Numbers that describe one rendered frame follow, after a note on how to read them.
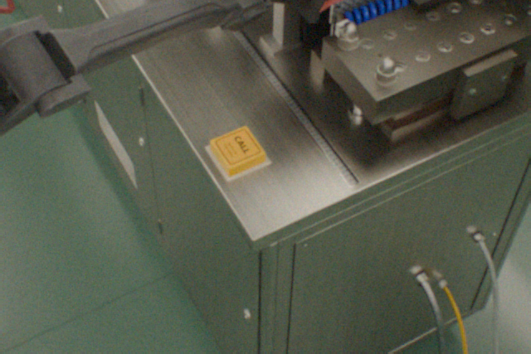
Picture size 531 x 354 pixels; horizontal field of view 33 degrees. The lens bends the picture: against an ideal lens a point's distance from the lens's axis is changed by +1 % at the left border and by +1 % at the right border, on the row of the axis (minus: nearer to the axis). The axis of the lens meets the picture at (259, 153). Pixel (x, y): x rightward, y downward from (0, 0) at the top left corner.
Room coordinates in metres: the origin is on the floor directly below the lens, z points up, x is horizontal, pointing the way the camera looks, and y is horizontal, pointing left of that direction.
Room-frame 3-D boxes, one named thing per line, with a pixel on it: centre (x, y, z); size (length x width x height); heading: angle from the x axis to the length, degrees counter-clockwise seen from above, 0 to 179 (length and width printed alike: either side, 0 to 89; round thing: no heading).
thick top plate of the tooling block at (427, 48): (1.10, -0.32, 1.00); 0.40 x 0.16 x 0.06; 120
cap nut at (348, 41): (1.06, -0.15, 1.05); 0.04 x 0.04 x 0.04
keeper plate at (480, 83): (1.03, -0.38, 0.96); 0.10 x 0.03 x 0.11; 120
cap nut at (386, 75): (0.99, -0.20, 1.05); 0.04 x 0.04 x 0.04
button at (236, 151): (0.93, 0.04, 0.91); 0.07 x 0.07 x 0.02; 30
